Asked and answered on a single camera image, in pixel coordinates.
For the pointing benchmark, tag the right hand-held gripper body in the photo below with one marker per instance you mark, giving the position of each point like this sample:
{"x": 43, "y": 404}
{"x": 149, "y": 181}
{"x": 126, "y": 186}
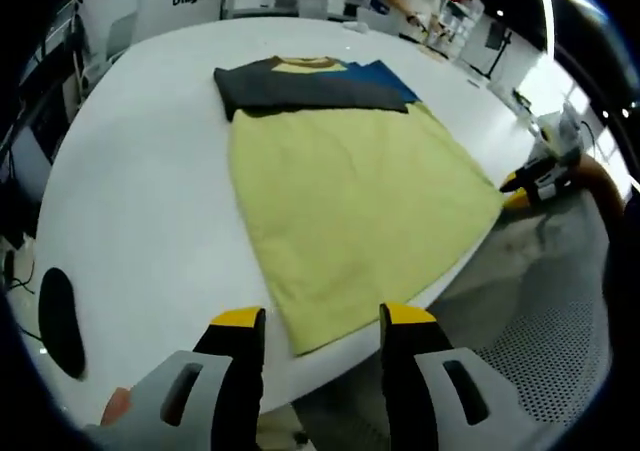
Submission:
{"x": 557, "y": 138}

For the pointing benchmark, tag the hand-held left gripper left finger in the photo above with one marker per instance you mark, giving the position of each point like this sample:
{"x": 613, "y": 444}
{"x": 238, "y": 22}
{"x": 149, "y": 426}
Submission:
{"x": 235, "y": 371}

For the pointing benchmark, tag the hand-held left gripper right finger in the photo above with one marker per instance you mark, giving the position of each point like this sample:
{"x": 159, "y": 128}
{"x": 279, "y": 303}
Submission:
{"x": 410, "y": 371}

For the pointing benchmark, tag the yellow blue grey garment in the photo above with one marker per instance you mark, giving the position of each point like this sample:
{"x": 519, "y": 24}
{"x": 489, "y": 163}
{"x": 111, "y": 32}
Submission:
{"x": 350, "y": 211}

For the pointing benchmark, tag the person's left hand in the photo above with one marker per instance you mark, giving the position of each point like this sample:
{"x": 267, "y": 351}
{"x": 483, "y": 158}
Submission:
{"x": 117, "y": 406}

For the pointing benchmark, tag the black tripod stand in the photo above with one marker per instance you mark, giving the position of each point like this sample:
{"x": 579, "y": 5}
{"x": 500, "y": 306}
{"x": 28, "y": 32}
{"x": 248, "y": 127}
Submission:
{"x": 497, "y": 41}

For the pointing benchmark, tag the ceiling light strip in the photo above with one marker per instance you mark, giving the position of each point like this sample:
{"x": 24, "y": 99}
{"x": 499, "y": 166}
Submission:
{"x": 545, "y": 11}

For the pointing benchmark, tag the black oval pad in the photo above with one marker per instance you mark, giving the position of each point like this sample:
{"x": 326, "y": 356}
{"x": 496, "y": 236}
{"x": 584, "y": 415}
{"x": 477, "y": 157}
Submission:
{"x": 61, "y": 321}

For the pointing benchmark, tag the grey chair back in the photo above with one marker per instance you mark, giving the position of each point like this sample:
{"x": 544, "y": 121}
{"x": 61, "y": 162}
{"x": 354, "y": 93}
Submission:
{"x": 315, "y": 3}
{"x": 377, "y": 21}

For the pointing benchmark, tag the small white cloth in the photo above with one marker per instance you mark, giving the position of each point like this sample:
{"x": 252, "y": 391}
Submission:
{"x": 357, "y": 26}

